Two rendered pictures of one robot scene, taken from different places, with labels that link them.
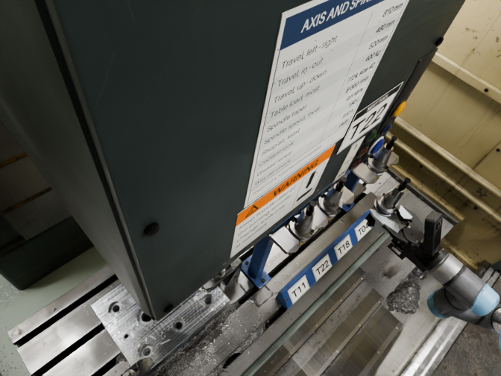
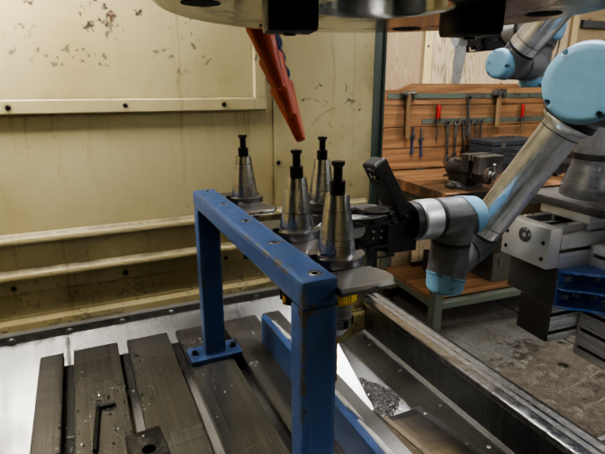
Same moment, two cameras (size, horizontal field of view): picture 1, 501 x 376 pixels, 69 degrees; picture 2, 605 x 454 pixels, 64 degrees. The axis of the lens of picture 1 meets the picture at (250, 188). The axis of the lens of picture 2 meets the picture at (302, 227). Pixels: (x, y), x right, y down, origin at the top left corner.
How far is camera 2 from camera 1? 73 cm
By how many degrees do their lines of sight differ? 61
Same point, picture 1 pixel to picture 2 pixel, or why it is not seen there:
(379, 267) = not seen: hidden behind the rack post
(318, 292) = (385, 432)
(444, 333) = (448, 352)
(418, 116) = (176, 195)
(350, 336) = not seen: outside the picture
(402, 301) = (379, 402)
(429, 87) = (163, 149)
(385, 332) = (431, 428)
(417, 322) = (414, 396)
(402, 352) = (459, 427)
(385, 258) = not seen: hidden behind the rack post
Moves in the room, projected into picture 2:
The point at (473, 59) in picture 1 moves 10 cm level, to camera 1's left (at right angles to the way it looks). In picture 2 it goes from (186, 81) to (154, 80)
